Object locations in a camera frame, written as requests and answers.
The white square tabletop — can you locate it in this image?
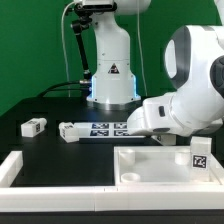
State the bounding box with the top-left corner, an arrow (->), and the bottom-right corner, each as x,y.
114,146 -> 224,186

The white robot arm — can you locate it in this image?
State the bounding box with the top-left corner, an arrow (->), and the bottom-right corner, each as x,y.
78,0 -> 224,136

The white marker tag sheet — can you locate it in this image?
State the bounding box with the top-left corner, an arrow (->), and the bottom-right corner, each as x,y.
73,121 -> 148,140

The white U-shaped obstacle fence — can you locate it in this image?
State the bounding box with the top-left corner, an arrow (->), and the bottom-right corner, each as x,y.
0,151 -> 224,212

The grey cable right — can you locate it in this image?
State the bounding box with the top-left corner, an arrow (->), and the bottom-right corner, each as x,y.
135,9 -> 149,98

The grey cable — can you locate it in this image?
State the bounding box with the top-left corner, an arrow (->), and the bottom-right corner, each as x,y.
60,0 -> 81,98
135,9 -> 149,98

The black cable at base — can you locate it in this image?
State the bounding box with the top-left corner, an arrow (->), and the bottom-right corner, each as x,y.
36,79 -> 93,98

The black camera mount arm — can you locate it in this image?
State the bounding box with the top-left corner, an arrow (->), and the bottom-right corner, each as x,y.
69,4 -> 118,81

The camera on mount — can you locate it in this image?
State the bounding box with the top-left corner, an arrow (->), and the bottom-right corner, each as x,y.
82,0 -> 114,11

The grey cable left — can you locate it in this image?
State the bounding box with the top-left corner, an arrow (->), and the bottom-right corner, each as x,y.
60,0 -> 81,98

